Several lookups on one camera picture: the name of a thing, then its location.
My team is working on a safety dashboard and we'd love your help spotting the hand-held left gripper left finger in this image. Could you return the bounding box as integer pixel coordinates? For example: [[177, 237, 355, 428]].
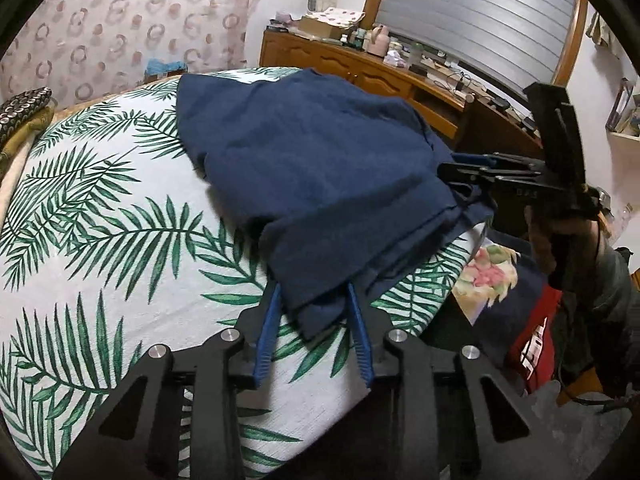
[[52, 280, 283, 480]]

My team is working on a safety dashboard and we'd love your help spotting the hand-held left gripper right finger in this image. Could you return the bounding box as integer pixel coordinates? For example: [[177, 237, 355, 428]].
[[345, 280, 588, 480]]

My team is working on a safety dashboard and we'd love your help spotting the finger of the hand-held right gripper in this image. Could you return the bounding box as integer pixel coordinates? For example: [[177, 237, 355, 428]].
[[452, 151, 548, 176], [436, 161, 546, 197]]

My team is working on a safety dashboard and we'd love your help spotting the navy printed t-shirt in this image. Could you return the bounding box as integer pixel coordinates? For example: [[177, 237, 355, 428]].
[[176, 67, 498, 341]]

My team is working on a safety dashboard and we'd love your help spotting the person's right forearm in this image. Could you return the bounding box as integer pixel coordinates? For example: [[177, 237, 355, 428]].
[[550, 225, 640, 401]]

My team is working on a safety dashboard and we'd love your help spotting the person's right hand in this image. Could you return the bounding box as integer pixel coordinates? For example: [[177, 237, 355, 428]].
[[525, 205, 608, 286]]

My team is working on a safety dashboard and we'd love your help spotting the floral bed sheet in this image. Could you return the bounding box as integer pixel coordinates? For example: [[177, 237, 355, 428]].
[[452, 242, 521, 326]]

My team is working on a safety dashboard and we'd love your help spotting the hanging olive cloth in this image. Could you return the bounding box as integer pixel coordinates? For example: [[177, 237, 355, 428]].
[[585, 10, 621, 51]]

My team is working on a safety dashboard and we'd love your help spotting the dark navy garment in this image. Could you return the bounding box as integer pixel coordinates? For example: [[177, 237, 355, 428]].
[[425, 230, 551, 361]]

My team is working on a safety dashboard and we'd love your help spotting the pink handbag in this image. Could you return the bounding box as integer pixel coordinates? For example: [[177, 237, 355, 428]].
[[365, 24, 390, 57]]

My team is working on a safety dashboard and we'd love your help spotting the palm leaf printed sheet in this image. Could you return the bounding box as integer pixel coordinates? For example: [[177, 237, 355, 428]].
[[0, 67, 476, 480]]

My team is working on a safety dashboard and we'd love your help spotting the row of small bottles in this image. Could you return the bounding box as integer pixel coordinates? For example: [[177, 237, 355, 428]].
[[340, 27, 373, 51]]

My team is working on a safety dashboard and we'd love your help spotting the red printed cloth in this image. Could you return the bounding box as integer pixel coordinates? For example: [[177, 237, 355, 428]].
[[505, 285, 563, 396]]

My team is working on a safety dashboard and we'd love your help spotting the wooden sideboard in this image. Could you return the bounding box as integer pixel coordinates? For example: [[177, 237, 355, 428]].
[[260, 30, 546, 151]]

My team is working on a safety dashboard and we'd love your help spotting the white spotted cloth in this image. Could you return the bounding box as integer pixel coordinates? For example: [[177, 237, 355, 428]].
[[306, 6, 367, 28]]

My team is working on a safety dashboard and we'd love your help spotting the open cardboard box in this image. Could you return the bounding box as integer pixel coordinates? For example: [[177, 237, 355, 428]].
[[299, 15, 346, 41]]

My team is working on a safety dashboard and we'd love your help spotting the light blue cloth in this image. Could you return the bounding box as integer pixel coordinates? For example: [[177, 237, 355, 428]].
[[145, 57, 188, 77]]

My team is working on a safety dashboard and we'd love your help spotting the gold patterned cloth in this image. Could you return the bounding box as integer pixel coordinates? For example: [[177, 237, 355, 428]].
[[0, 107, 56, 171]]

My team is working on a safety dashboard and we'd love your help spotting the dark circle-patterned folded cloth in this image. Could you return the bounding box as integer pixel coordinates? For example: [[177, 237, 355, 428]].
[[0, 87, 53, 143]]

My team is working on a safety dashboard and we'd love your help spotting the circle print curtain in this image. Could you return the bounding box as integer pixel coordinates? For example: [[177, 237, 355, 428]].
[[0, 0, 271, 106]]

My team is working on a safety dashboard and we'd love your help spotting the white wall shelf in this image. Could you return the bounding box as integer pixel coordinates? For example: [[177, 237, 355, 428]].
[[605, 77, 640, 151]]

